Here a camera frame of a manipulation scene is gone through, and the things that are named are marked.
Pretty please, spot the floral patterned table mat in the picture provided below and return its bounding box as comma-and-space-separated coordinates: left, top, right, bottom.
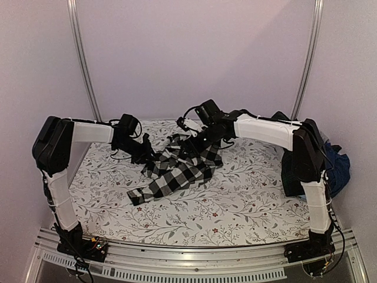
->
55, 119, 335, 247

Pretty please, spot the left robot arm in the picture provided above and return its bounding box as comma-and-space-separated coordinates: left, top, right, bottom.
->
32, 114, 154, 256

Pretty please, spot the right aluminium frame post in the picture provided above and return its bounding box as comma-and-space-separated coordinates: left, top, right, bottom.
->
290, 0, 324, 120

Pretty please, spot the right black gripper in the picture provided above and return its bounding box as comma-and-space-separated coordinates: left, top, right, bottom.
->
180, 123, 224, 158

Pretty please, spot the front aluminium rail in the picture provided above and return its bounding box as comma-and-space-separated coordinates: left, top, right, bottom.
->
25, 228, 369, 282

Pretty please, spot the black white checkered shirt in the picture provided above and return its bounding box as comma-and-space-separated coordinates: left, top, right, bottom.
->
127, 133, 223, 206

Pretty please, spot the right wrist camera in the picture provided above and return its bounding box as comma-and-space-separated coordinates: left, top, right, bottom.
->
176, 117, 203, 134

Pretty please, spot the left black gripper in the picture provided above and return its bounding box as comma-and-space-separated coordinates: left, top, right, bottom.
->
115, 137, 160, 165

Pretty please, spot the left aluminium frame post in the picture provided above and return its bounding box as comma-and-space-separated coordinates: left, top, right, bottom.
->
67, 0, 102, 121

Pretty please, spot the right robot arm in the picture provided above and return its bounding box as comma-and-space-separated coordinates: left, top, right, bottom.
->
177, 99, 334, 257

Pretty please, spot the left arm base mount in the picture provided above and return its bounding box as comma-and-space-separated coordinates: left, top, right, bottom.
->
57, 236, 108, 262

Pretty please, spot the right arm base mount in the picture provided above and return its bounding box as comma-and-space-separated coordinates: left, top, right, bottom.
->
284, 238, 335, 263

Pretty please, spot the aluminium frame post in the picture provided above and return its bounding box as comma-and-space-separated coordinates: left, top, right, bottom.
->
67, 0, 102, 121
290, 0, 324, 120

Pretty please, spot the dark green plaid garment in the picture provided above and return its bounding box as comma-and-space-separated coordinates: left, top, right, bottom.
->
281, 121, 313, 197

